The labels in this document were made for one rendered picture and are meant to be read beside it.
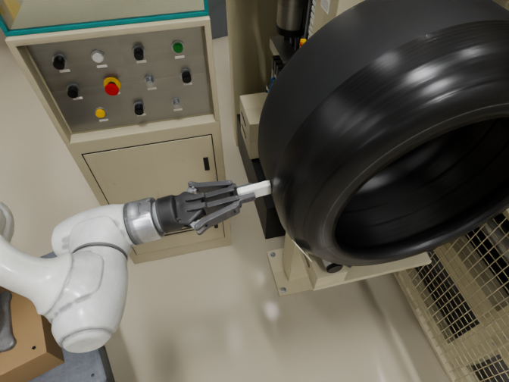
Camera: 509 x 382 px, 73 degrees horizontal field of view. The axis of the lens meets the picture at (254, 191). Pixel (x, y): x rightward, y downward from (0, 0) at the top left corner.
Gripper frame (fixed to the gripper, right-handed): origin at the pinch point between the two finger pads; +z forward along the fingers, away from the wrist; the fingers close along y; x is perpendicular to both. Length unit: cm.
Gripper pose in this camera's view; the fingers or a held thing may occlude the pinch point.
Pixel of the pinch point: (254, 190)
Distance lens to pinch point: 72.2
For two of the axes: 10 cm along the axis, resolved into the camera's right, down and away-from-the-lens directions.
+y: -2.3, -7.6, 6.2
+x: 1.3, 6.0, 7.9
